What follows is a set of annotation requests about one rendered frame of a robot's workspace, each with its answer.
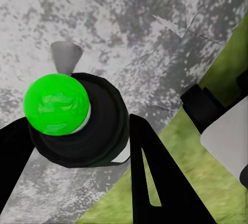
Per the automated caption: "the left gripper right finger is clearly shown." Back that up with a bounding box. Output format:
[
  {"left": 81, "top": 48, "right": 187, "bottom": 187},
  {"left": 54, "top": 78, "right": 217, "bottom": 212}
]
[{"left": 129, "top": 114, "right": 216, "bottom": 224}]

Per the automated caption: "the insectifuge atomizer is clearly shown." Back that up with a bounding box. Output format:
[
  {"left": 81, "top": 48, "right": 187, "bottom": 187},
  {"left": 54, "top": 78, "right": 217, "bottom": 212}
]
[{"left": 24, "top": 41, "right": 131, "bottom": 168}]

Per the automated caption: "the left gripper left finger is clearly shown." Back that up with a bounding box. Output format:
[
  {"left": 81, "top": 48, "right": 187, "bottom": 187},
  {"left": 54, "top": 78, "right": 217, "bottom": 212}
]
[{"left": 0, "top": 116, "right": 35, "bottom": 214}]

